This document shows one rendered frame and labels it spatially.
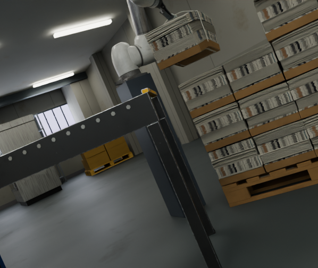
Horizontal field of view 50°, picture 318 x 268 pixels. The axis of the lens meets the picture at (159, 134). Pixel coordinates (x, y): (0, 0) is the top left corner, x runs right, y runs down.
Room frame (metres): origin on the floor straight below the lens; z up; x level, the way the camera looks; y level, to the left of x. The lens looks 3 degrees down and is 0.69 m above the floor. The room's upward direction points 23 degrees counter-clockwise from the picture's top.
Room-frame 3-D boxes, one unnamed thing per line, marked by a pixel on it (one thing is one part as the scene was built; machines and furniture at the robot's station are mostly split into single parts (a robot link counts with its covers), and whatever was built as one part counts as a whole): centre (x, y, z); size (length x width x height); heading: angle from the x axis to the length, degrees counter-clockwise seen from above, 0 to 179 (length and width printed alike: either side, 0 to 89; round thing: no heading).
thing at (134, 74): (2.41, 0.04, 1.03); 0.22 x 0.18 x 0.06; 117
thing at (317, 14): (1.99, -0.95, 0.86); 0.38 x 0.29 x 0.04; 157
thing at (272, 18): (1.99, -0.95, 0.95); 0.38 x 0.29 x 0.23; 157
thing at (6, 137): (8.71, 3.52, 0.99); 1.54 x 1.19 x 1.98; 30
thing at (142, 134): (2.42, 0.02, 0.50); 0.20 x 0.20 x 1.00; 27
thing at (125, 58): (2.43, 0.01, 1.17); 0.18 x 0.16 x 0.22; 110
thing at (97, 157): (9.31, 1.58, 0.38); 1.28 x 0.93 x 0.76; 117
